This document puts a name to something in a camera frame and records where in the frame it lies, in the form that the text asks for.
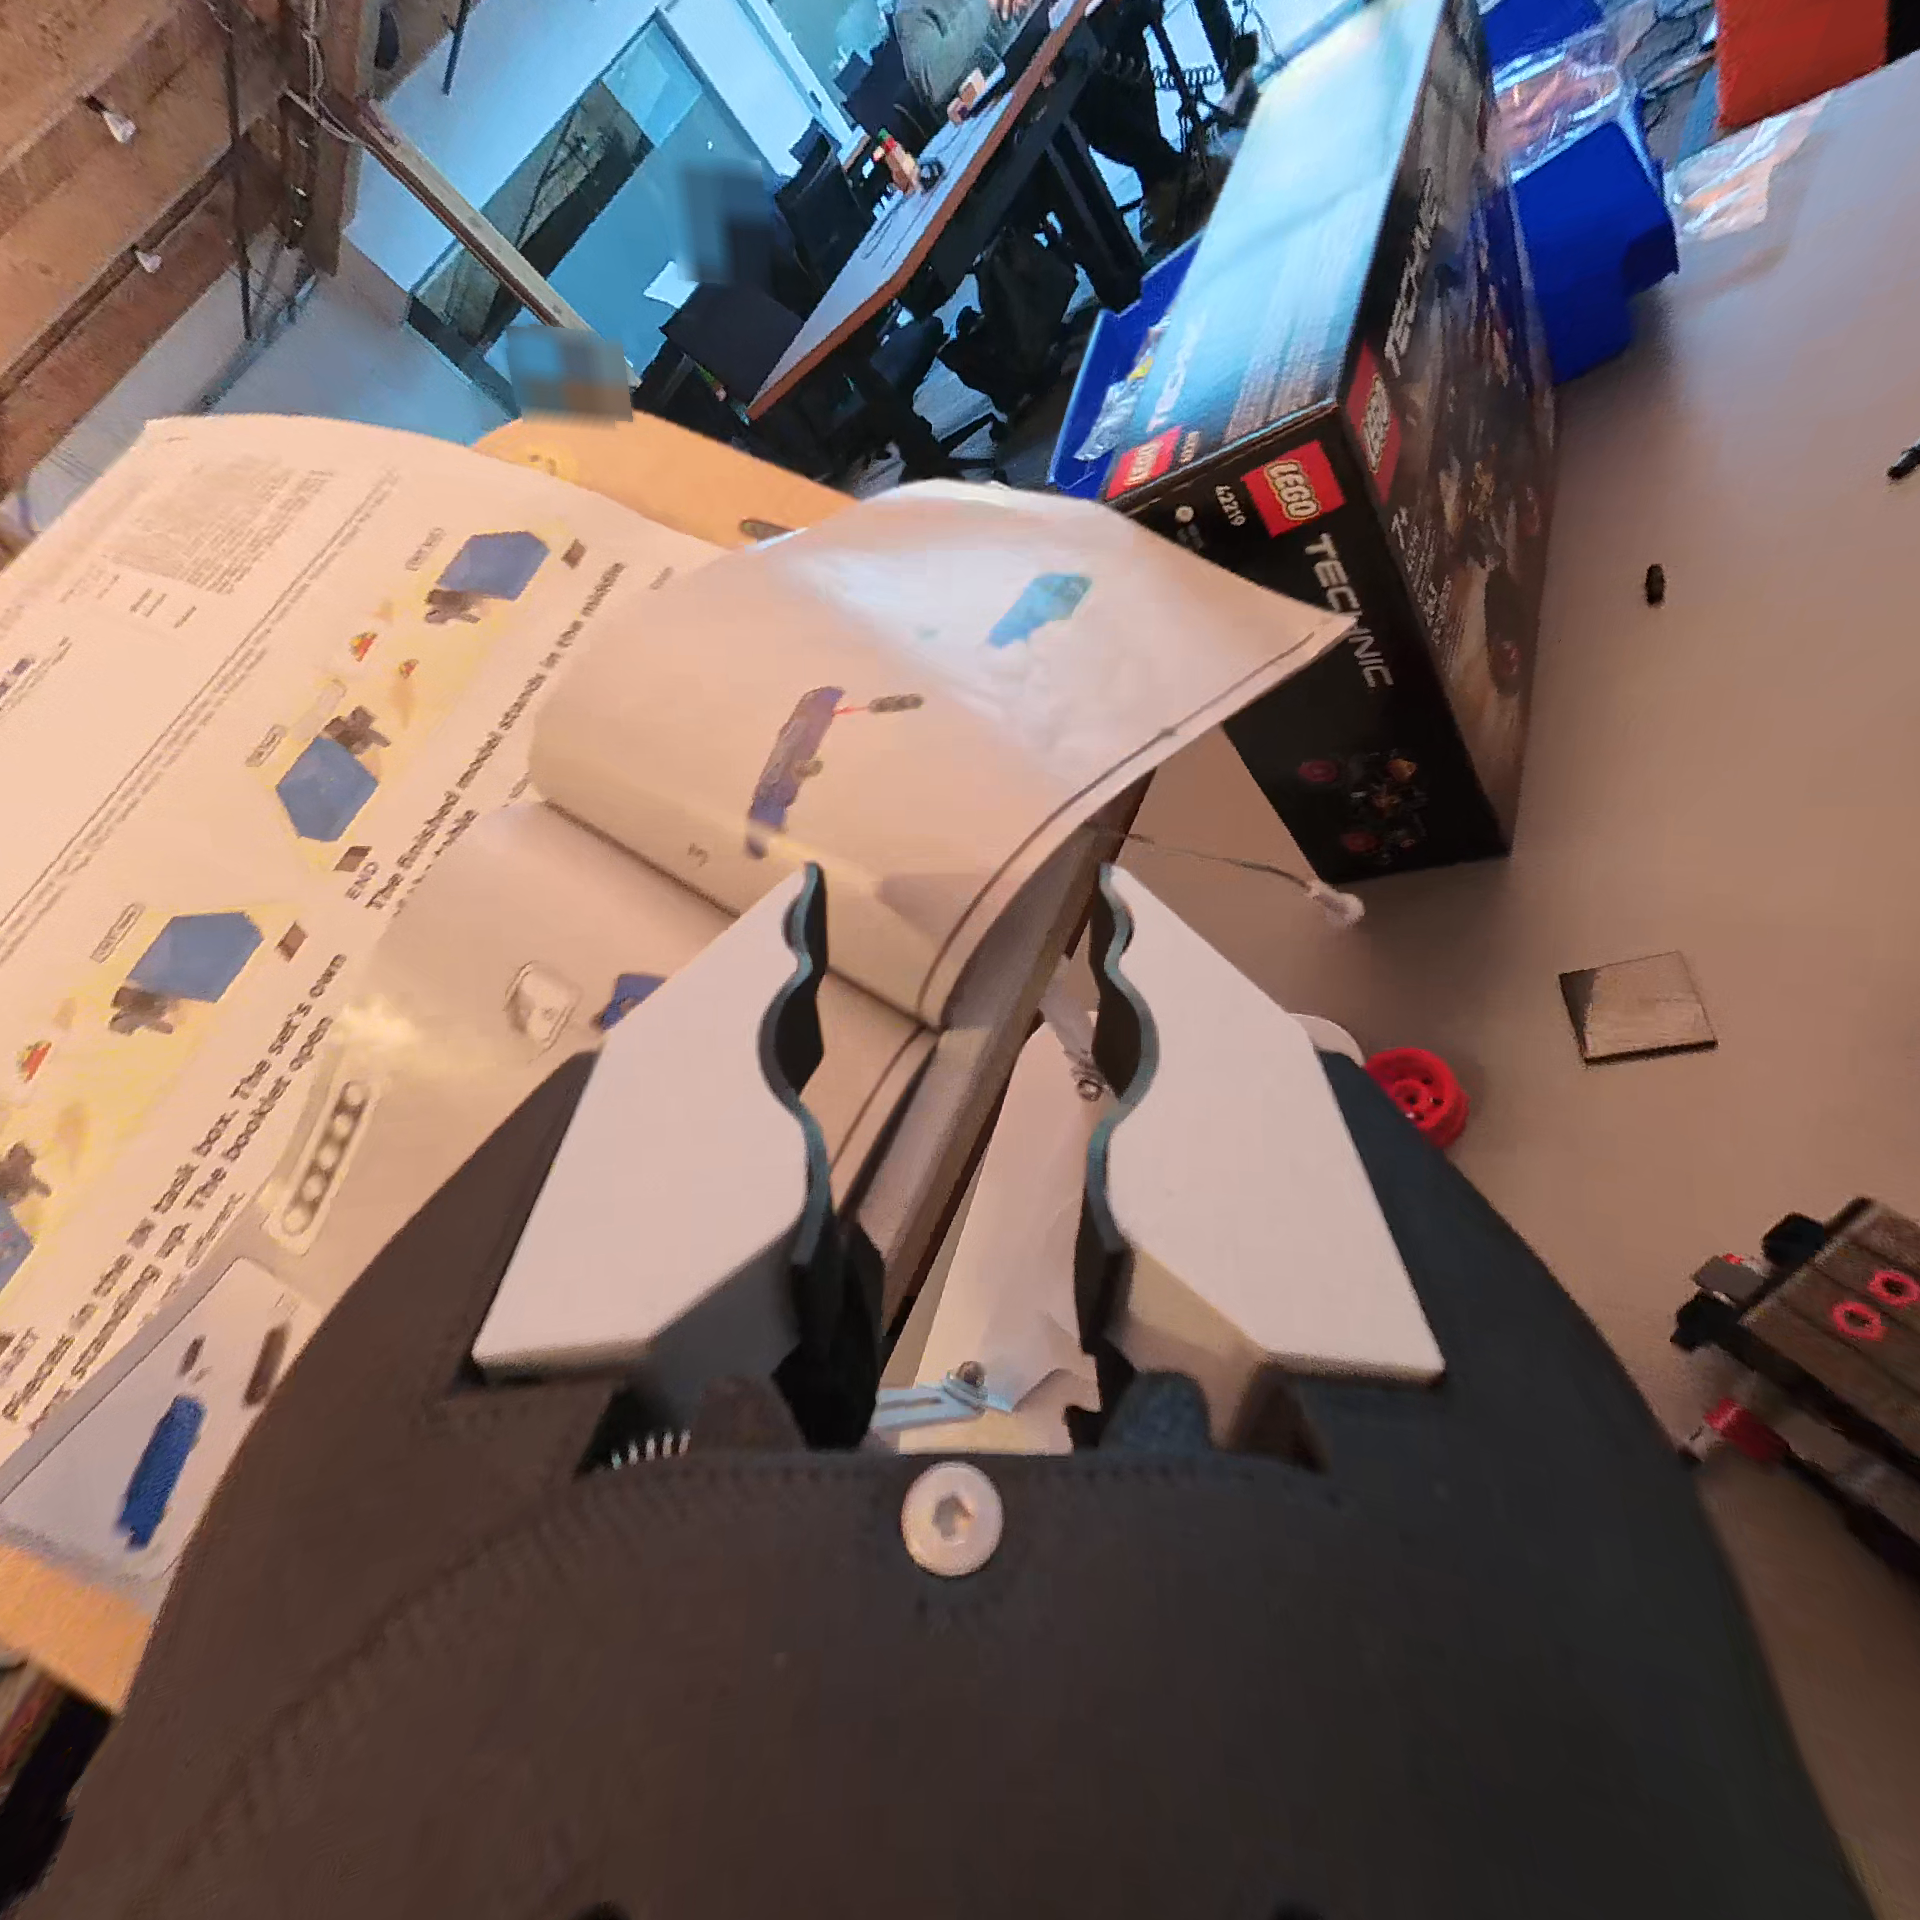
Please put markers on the black block with red pins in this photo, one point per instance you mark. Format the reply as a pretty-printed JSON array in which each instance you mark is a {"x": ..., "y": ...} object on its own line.
[{"x": 1846, "y": 1320}]

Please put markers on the grey desk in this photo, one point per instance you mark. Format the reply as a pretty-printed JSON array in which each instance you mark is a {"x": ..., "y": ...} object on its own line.
[{"x": 1724, "y": 839}]

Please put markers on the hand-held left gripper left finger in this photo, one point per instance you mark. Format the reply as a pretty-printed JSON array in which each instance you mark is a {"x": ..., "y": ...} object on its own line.
[{"x": 662, "y": 1202}]

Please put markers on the red wheel rim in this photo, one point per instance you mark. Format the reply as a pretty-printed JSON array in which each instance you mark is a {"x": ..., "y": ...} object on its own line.
[{"x": 1418, "y": 1096}]

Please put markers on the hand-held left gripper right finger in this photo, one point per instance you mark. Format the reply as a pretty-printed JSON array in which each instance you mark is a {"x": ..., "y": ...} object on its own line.
[{"x": 1260, "y": 1214}]

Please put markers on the large printed instruction sheet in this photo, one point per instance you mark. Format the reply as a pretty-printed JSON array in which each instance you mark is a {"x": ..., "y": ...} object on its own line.
[{"x": 194, "y": 630}]

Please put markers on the blue storage bin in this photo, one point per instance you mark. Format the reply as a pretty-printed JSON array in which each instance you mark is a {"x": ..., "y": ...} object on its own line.
[{"x": 1588, "y": 242}]

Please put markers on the instruction booklet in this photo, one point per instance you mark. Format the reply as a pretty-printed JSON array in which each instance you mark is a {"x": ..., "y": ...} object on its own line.
[{"x": 931, "y": 630}]

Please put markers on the white book stand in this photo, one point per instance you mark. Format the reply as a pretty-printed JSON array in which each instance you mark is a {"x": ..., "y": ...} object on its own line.
[{"x": 1019, "y": 1202}]

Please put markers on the dark toy set box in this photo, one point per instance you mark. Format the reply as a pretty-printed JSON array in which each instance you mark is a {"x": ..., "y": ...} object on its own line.
[{"x": 1441, "y": 525}]

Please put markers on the black smooth square tile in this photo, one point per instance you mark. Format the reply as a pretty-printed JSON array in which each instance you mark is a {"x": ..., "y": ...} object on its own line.
[{"x": 1636, "y": 1010}]

